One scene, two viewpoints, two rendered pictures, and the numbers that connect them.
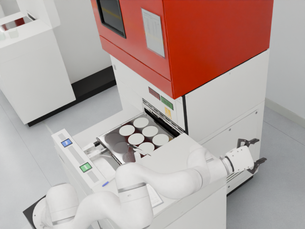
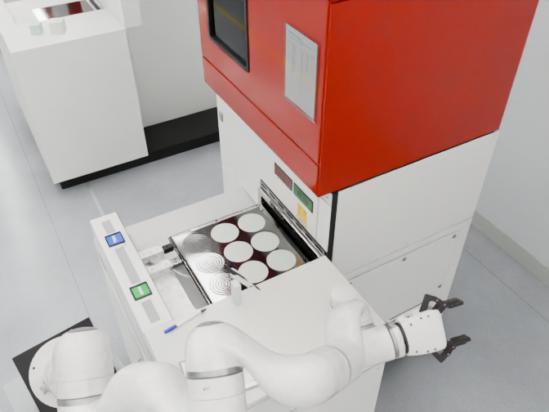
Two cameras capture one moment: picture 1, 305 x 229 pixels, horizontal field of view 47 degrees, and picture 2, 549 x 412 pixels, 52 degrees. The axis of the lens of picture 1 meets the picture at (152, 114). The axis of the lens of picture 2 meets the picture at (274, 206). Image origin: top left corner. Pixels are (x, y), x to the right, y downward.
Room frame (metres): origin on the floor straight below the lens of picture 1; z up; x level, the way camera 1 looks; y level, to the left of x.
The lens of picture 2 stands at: (0.22, 0.01, 2.28)
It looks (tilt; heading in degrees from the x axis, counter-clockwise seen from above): 41 degrees down; 0
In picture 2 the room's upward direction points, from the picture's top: straight up
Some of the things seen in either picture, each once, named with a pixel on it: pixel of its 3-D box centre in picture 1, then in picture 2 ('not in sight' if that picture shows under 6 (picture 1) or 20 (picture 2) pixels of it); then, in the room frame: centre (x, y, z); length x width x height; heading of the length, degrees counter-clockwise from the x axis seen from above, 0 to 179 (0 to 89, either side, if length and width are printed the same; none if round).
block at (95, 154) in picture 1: (94, 155); (159, 269); (1.50, 0.38, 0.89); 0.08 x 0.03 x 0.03; 119
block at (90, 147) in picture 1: (88, 148); (151, 254); (1.57, 0.42, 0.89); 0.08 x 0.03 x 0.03; 119
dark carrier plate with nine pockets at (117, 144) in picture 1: (136, 139); (238, 252); (1.57, 0.12, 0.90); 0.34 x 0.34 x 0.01; 29
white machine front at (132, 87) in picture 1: (145, 94); (267, 174); (1.85, 0.02, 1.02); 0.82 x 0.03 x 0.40; 29
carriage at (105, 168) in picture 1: (101, 166); (169, 290); (1.43, 0.35, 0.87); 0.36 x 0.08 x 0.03; 29
